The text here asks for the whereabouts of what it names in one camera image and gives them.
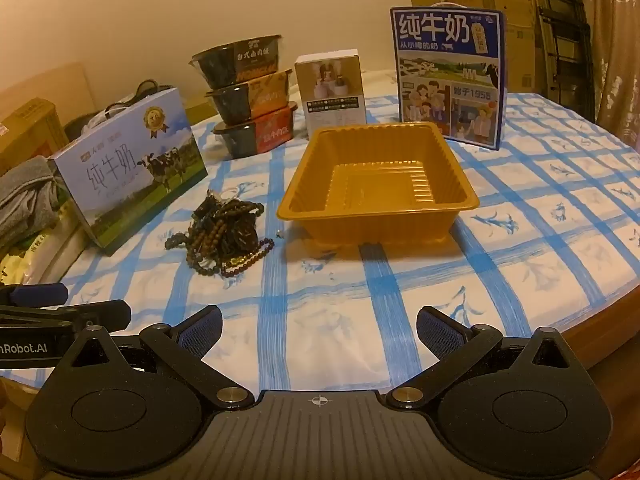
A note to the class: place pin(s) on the beige cardboard box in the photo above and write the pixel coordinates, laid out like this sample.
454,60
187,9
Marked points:
197,110

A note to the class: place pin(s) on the pale milk box with cow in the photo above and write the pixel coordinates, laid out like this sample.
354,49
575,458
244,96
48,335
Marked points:
130,170

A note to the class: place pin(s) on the yellow plastic tray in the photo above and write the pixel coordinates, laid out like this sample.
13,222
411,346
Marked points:
375,185

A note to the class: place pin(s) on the dark blue milk box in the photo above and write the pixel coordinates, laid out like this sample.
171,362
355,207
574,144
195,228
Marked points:
445,75

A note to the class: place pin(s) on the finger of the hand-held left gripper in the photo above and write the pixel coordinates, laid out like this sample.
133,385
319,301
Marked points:
40,294
95,315

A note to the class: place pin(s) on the red instant food bowl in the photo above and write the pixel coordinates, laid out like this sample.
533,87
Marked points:
255,135

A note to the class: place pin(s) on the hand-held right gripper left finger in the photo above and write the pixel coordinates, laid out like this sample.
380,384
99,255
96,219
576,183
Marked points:
202,332

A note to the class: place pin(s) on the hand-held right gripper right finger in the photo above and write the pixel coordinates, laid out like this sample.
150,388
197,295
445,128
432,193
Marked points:
440,332

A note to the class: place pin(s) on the white product box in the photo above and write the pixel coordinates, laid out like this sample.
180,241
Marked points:
332,95

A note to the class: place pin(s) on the grey cloth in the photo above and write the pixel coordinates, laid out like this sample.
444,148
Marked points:
27,200

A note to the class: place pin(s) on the pink curtain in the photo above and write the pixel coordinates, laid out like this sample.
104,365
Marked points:
617,50

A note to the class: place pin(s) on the black instant food bowl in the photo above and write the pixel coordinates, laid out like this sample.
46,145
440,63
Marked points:
235,62

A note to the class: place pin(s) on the yellow green bag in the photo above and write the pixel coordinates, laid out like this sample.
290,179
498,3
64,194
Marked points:
35,260

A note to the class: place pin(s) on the labelled cardboard box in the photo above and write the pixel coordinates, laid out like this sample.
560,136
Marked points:
30,130

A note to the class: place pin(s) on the blue checked tablecloth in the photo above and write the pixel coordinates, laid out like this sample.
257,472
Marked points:
350,285

